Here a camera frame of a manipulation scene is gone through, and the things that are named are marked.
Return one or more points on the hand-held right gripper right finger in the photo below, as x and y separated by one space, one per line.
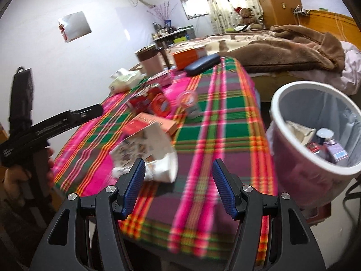
222 186

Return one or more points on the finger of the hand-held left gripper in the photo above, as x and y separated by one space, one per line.
87 112

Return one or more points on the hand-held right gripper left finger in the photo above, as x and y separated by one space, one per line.
135 180

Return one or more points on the crushed printed paper cup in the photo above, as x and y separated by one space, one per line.
152 149

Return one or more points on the red white wrapper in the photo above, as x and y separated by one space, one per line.
138 101

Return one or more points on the red tablet box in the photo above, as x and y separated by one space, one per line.
158 124

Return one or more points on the red snack packet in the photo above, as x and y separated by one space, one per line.
160 101

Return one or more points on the white round waste bin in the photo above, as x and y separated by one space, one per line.
299 175

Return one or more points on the small pink box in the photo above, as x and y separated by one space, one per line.
160 78

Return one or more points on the clear plastic bottle red label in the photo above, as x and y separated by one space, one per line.
188 100

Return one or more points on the white paper bag green leaf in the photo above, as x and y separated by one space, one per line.
299 131

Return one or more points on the dark brown bottle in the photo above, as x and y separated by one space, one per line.
323 135

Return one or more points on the small printed carton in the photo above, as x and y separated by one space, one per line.
335 151

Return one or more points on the person's left forearm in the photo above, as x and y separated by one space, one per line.
17 231

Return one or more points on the person's left hand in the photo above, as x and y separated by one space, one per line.
14 183

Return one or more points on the wooden cabinet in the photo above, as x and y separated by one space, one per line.
2 132

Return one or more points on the soft tissue pack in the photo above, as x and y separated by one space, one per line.
125 80

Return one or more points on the plaid tablecloth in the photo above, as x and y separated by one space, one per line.
225 113

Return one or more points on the brown pink lidded mug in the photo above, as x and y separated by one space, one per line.
149 62

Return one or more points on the red hanging ornament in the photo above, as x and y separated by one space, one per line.
63 34

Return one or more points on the bottles on side desk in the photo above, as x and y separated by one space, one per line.
166 29

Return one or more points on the orange white box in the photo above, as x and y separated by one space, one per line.
189 58

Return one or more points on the cluttered side desk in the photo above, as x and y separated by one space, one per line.
180 35

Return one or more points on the dark blue glasses case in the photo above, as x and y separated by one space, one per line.
201 65

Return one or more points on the vase of purple branches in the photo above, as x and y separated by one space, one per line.
163 12

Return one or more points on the beige patterned bedspread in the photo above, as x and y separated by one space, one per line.
214 41

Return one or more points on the brown fleece blanket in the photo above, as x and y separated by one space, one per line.
287 50

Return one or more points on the small window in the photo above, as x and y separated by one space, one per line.
194 5

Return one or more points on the brown teddy bear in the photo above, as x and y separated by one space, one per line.
248 17

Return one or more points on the pale pink sheet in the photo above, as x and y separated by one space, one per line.
351 70

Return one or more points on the patterned curtain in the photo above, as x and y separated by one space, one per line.
225 2

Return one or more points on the power strip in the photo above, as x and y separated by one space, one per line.
301 10

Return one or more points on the wooden wardrobe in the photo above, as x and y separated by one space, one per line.
276 0

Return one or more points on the wooden bed headboard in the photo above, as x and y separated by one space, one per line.
338 22

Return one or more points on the wall mirror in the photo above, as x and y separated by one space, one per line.
74 26

